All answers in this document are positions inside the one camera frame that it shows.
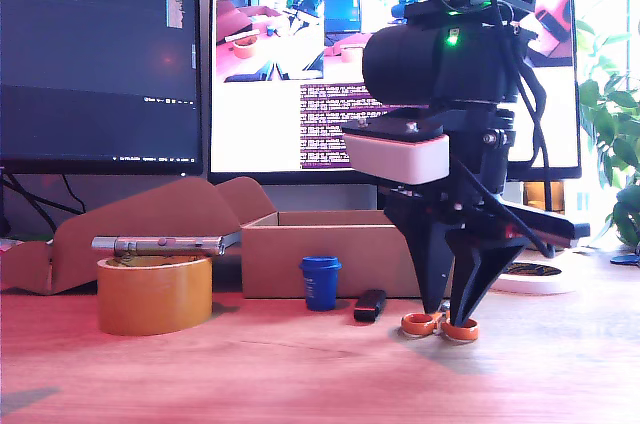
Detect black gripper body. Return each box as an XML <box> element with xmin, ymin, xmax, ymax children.
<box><xmin>378</xmin><ymin>111</ymin><xmax>591</xmax><ymax>248</ymax></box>

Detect orange handled scissors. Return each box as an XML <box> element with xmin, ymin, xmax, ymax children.
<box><xmin>399</xmin><ymin>310</ymin><xmax>480</xmax><ymax>344</ymax></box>

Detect brown cardboard box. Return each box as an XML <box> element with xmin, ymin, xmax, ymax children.
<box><xmin>0</xmin><ymin>176</ymin><xmax>456</xmax><ymax>300</ymax></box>

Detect flat white tape roll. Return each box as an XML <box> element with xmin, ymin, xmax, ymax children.
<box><xmin>487</xmin><ymin>258</ymin><xmax>581</xmax><ymax>295</ymax></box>

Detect black USB stick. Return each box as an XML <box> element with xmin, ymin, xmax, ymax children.
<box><xmin>352</xmin><ymin>288</ymin><xmax>388</xmax><ymax>323</ymax></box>

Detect small blue lidded cup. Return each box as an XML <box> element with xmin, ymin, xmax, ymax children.
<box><xmin>298</xmin><ymin>256</ymin><xmax>342</xmax><ymax>313</ymax></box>

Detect green leafy plant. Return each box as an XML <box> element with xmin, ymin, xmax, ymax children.
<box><xmin>574</xmin><ymin>0</ymin><xmax>640</xmax><ymax>248</ymax></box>

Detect bright screen Huawei monitor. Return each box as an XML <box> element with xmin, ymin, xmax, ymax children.
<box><xmin>206</xmin><ymin>0</ymin><xmax>584</xmax><ymax>185</ymax></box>

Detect wide orange tape roll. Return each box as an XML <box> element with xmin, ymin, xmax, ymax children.
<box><xmin>96</xmin><ymin>254</ymin><xmax>215</xmax><ymax>337</ymax></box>

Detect silver metal flashlight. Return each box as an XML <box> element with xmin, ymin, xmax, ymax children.
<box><xmin>91</xmin><ymin>235</ymin><xmax>225</xmax><ymax>258</ymax></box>

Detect dark screen computer monitor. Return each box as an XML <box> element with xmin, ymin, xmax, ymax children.
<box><xmin>0</xmin><ymin>0</ymin><xmax>204</xmax><ymax>178</ymax></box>

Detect black camera cable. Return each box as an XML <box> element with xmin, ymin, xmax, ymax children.
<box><xmin>452</xmin><ymin>156</ymin><xmax>557</xmax><ymax>260</ymax></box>

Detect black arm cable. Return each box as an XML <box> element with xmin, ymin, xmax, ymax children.
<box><xmin>487</xmin><ymin>0</ymin><xmax>554</xmax><ymax>185</ymax></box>

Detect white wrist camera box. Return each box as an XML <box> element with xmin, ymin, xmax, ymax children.
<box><xmin>342</xmin><ymin>111</ymin><xmax>451</xmax><ymax>186</ymax></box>

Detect black desk cable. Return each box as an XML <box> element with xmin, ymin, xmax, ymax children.
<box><xmin>59</xmin><ymin>174</ymin><xmax>87</xmax><ymax>215</ymax></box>
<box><xmin>0</xmin><ymin>174</ymin><xmax>59</xmax><ymax>235</ymax></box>

